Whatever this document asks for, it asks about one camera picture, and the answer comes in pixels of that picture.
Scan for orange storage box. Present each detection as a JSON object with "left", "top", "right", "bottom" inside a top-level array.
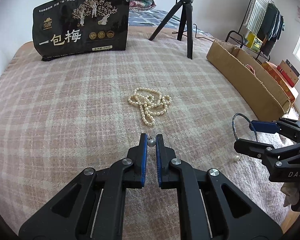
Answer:
[{"left": 261, "top": 61, "right": 299, "bottom": 104}]

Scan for blue wire bangle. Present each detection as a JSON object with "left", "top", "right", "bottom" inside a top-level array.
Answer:
[{"left": 231, "top": 113, "right": 259, "bottom": 142}]

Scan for striped hanging towel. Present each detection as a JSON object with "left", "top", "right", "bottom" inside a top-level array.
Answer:
[{"left": 243, "top": 0, "right": 271, "bottom": 34}]

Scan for red strap wristwatch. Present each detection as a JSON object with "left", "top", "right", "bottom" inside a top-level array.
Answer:
[{"left": 244, "top": 64, "right": 255, "bottom": 75}]

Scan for black plum snack bag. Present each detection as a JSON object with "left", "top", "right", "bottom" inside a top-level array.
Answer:
[{"left": 32, "top": 0, "right": 130, "bottom": 61}]

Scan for black tripod stand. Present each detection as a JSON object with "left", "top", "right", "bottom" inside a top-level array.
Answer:
[{"left": 149, "top": 0, "right": 193, "bottom": 59}]

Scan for white gloved left hand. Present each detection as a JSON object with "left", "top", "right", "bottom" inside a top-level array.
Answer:
[{"left": 281, "top": 182, "right": 300, "bottom": 207}]

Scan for dark hanging clothes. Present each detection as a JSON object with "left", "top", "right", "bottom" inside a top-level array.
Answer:
[{"left": 257, "top": 3, "right": 285, "bottom": 56}]

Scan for silver pearl pendant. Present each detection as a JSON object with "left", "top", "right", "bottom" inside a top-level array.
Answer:
[{"left": 147, "top": 137, "right": 156, "bottom": 148}]

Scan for black clothes rack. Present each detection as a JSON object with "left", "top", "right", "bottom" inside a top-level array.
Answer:
[{"left": 225, "top": 0, "right": 285, "bottom": 60}]

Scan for blue patterned bed sheet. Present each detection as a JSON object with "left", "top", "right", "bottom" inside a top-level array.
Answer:
[{"left": 128, "top": 9, "right": 206, "bottom": 34}]

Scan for yellow green box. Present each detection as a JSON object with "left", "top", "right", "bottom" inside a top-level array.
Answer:
[{"left": 246, "top": 32, "right": 263, "bottom": 53}]

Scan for white pearl necklace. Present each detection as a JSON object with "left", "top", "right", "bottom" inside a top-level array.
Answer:
[{"left": 127, "top": 87, "right": 172, "bottom": 126}]

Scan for brown cardboard box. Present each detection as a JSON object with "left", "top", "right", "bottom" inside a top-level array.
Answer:
[{"left": 206, "top": 41, "right": 291, "bottom": 121}]

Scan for black power cable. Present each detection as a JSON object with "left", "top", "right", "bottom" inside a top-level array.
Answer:
[{"left": 172, "top": 23, "right": 217, "bottom": 42}]

